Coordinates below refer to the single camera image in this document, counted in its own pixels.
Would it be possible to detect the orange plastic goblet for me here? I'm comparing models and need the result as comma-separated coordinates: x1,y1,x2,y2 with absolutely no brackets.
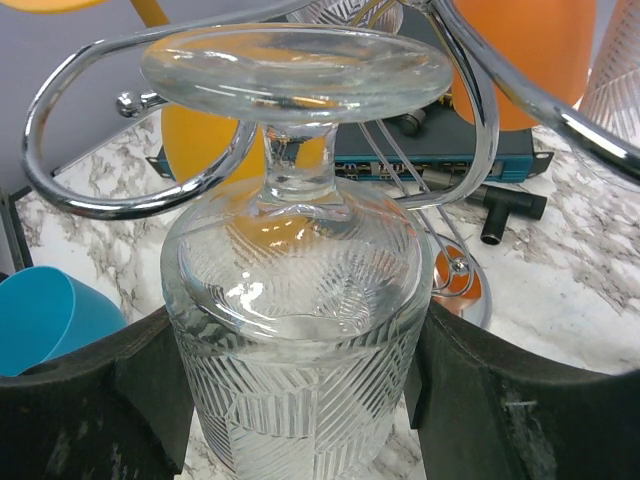
454,0,597,106

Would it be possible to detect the dark blue network switch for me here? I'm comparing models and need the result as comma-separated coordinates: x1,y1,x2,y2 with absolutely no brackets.
144,4,555,184

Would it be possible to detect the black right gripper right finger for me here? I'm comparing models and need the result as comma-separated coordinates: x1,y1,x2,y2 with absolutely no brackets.
405,302,639,479

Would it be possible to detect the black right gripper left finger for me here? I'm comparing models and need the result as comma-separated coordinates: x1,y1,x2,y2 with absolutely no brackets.
1,308,193,479

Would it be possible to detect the yellow plastic goblet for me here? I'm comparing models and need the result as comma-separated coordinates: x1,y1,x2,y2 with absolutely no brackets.
0,0,331,251

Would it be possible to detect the chrome wine glass rack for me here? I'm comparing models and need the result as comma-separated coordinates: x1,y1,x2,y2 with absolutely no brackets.
21,1,639,220

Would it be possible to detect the clear patterned wine glass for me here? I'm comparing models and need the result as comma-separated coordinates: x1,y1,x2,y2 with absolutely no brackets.
579,0,639,146

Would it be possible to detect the blue plastic goblet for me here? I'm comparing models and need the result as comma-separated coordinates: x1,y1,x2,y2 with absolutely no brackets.
1,266,127,377

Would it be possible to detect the black pipe fitting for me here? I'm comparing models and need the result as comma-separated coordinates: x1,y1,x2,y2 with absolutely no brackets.
467,185,547,246

